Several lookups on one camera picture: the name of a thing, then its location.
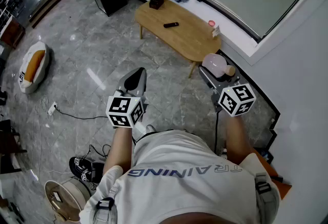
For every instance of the wooden coffee table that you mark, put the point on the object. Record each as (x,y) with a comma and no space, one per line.
(179,36)

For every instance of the person's left forearm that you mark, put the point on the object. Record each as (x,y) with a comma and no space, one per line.
(119,148)

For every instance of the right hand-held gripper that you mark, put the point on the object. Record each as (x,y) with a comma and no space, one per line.
(235,101)

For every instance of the orange board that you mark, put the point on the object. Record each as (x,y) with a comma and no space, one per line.
(276,179)

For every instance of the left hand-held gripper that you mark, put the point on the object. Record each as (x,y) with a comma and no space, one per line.
(120,112)

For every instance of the black device with markers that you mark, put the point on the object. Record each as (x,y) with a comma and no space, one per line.
(87,169)

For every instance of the dark wooden chair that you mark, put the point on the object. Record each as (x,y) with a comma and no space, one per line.
(9,146)

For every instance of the person's white shirt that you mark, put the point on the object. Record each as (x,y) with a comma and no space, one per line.
(179,179)

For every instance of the blue small box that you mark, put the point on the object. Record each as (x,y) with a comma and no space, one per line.
(267,156)

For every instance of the person's right forearm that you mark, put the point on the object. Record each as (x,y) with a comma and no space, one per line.
(237,138)

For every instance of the white power strip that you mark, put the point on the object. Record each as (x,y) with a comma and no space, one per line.
(52,108)

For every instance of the pink round dish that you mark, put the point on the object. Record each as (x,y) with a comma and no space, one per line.
(211,23)

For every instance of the white pet bed orange cushion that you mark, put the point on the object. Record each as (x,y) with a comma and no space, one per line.
(34,66)

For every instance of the black remote control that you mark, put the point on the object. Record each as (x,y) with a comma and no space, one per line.
(171,24)

